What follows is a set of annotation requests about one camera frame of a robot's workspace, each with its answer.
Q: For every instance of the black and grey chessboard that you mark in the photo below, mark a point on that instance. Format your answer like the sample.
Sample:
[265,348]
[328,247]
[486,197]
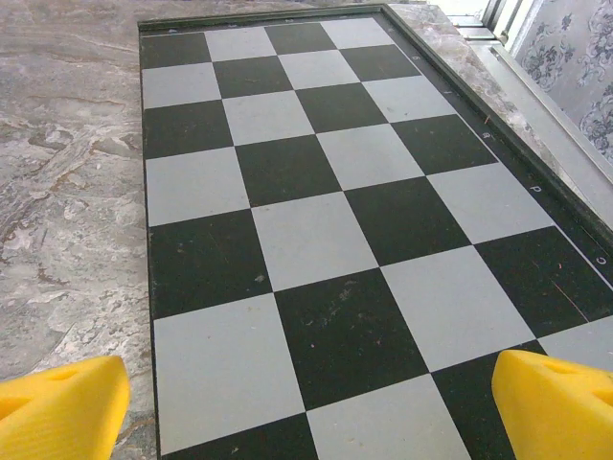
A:
[306,230]

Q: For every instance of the aluminium frame corner post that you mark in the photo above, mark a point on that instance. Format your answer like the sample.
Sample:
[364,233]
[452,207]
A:
[493,19]

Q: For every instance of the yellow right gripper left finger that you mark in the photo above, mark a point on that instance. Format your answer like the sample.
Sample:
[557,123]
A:
[57,412]

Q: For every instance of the aluminium side frame rail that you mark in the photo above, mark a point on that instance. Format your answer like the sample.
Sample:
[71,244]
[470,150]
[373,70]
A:
[551,124]

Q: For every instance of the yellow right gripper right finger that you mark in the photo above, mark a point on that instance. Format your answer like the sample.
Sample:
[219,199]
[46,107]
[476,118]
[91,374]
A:
[560,412]

